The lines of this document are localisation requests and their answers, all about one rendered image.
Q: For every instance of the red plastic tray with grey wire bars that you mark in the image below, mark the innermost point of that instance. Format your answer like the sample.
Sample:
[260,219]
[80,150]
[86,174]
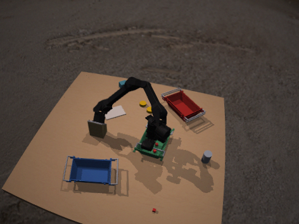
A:
[183,104]

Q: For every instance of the grey cylinder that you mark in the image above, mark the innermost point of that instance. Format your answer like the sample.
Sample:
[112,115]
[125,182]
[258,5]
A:
[206,156]

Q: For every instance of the green plastic tray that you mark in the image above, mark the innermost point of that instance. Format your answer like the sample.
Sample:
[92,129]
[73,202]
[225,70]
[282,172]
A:
[156,155]

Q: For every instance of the small teal block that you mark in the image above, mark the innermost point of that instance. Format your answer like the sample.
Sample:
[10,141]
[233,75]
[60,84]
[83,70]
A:
[122,83]

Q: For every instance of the yellow flat disc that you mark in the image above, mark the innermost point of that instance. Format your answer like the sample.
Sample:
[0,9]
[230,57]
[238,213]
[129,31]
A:
[142,103]
[149,110]

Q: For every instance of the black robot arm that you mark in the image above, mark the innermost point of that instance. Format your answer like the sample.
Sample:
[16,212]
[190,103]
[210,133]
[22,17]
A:
[159,112]

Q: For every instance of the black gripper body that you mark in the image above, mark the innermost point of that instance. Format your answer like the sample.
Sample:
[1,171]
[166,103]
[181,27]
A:
[149,143]

